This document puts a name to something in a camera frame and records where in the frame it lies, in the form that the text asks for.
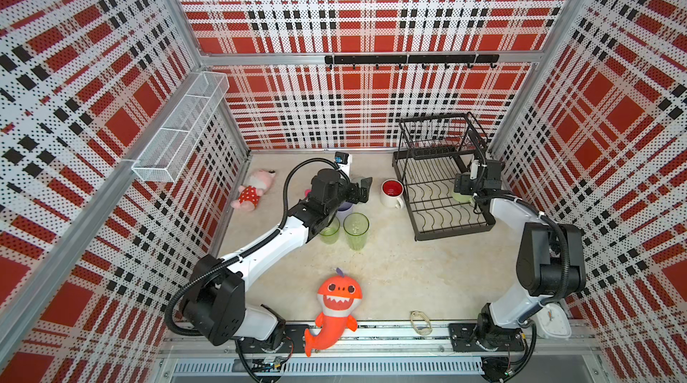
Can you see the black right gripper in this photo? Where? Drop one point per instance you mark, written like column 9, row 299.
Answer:
column 462, row 183

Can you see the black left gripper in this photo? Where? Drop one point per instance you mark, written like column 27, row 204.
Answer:
column 353, row 197

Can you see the light green ceramic mug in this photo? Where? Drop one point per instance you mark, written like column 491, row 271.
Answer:
column 462, row 199

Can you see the black wire dish rack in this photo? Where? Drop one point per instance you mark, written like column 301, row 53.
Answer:
column 432, row 151

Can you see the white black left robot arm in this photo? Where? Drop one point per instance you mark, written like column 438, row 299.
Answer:
column 213, row 304

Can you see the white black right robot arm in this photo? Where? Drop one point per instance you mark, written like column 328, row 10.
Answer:
column 550, row 263

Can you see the white mug red inside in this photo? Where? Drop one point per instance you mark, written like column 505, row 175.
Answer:
column 392, row 194

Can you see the purple plastic cup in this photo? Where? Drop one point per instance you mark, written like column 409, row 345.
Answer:
column 344, row 211

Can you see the tall green plastic cup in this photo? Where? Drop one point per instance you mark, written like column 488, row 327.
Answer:
column 356, row 226

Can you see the short green plastic cup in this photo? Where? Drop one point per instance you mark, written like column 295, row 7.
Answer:
column 330, row 234

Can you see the orange shark plush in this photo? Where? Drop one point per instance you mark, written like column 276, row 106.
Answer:
column 339, row 296

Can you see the pink pig plush red dress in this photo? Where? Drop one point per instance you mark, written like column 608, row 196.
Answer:
column 250, row 194

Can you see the white kitchen timer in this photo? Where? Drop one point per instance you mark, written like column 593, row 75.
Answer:
column 552, row 322

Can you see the rubber band loop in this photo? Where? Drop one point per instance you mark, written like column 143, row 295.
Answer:
column 421, row 323

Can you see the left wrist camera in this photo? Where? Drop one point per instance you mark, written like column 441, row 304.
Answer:
column 343, row 161

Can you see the black wall hook rail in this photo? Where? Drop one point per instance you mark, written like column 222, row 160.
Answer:
column 468, row 60

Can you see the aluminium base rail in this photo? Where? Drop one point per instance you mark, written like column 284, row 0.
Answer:
column 390, row 350

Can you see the white wire wall basket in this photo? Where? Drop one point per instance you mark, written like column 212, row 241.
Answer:
column 166, row 155

